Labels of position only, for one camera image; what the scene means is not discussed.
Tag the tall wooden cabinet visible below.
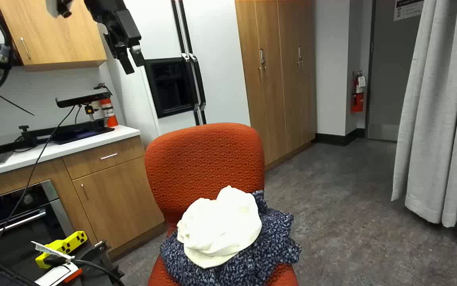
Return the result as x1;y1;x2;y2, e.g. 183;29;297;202
234;0;320;167

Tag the thin black camera cable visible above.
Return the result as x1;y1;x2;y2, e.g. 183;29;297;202
0;105;77;251

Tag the white red paper tag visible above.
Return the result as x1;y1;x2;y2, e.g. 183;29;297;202
36;261;85;286

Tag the cream fleece cloth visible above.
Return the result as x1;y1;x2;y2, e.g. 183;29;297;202
175;184;266;270

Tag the yellow plug with cable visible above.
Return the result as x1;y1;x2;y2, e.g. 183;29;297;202
34;229;89;272

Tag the black countertop tray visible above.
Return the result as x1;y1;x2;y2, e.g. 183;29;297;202
51;119;115;145

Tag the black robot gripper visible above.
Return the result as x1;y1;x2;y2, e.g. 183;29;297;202
83;0;148;76

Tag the black clamp stand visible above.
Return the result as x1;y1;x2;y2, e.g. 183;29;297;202
12;124;39;149

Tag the white door sign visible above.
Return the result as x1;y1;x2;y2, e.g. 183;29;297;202
394;0;426;22

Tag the black wall monitor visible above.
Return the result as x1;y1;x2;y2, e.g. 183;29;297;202
145;56;199;119

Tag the grey door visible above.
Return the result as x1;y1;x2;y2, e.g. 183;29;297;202
366;0;426;143

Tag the black stereo camera bar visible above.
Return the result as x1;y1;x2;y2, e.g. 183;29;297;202
55;91;115;110

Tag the wooden base cabinet white counter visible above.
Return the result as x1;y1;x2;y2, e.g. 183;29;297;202
0;124;166;261

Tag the red wall fire extinguisher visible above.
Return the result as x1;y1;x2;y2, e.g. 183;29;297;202
350;70;369;115

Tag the small red white extinguisher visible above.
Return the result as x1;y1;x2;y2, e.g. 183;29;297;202
94;83;121;130

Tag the wooden wall cabinet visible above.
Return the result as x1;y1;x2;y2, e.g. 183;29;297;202
0;0;109;68

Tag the black robot table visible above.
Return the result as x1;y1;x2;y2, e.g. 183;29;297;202
0;240;128;286

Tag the white refrigerator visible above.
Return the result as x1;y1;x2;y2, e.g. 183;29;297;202
99;0;253;148

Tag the black built-in oven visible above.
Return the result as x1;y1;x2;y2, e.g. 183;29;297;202
0;180;77;269

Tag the navy blue patterned cloth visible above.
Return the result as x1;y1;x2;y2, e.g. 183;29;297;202
159;189;304;286

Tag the orange fabric chair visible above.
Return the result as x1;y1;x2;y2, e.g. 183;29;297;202
143;122;301;286

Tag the silver thin bar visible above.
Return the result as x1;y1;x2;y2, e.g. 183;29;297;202
31;240;77;262

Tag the grey curtain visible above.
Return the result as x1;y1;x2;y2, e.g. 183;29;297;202
391;0;457;240

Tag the black refrigerator handle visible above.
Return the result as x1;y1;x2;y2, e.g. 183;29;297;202
170;0;204;127
178;0;210;126

